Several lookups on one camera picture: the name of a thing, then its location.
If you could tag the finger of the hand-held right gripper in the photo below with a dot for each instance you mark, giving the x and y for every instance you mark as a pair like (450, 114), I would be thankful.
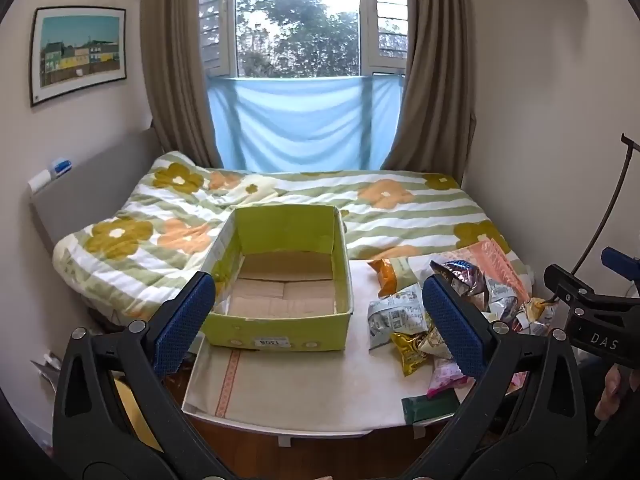
(570, 282)
(622, 262)

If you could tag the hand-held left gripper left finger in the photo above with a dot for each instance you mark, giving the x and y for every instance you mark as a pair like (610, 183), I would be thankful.
(182, 327)

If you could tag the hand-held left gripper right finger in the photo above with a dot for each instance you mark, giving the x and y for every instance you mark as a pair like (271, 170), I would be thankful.
(455, 325)

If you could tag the cream snack packet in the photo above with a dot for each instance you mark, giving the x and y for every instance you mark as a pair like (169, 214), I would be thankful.
(435, 345)

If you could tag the pink snack packet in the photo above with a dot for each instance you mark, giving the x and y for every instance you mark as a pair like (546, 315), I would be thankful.
(445, 377)

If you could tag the silver snack packet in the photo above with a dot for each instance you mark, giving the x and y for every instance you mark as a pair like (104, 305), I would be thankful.
(500, 295)

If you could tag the gold snack packet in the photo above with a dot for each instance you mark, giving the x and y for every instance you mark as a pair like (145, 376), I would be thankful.
(407, 355)

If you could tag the white grey snack packet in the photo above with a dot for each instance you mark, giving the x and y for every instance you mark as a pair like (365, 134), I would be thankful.
(395, 317)

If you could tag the dark green snack packet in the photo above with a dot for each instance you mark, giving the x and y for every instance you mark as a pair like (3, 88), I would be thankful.
(427, 408)

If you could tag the green cardboard box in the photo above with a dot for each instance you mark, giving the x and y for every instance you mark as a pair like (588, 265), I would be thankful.
(280, 332)

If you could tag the person's right hand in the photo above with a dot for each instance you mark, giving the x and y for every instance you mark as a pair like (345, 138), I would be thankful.
(609, 392)

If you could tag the yellow orange snack packet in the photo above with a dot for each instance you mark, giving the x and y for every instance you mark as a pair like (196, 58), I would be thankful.
(537, 310)

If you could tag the dark shiny snack packet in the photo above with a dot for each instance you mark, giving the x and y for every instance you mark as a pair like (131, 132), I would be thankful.
(462, 272)

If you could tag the long orange snack packet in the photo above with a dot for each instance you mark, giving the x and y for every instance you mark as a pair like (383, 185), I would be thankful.
(500, 260)

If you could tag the orange chips packet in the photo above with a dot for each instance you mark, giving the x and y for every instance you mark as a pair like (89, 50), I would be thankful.
(387, 275)

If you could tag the yellow paper bag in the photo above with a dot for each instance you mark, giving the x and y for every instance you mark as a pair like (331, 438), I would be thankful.
(132, 410)

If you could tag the beige cloth orange stripe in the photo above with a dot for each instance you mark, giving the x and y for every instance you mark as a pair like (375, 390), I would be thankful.
(280, 385)

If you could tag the floral striped blanket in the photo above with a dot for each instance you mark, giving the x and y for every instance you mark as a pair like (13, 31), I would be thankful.
(400, 215)

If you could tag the papers on floor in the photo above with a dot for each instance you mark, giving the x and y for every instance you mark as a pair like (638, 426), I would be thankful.
(47, 365)

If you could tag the grey headboard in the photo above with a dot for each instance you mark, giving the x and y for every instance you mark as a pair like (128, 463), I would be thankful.
(95, 185)

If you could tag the white blue bottle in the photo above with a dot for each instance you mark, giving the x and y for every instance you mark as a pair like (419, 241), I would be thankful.
(50, 175)

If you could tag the light blue cloth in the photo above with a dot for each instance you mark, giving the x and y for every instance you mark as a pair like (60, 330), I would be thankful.
(300, 120)

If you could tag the framed houses picture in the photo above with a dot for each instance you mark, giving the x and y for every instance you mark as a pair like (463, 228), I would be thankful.
(75, 50)

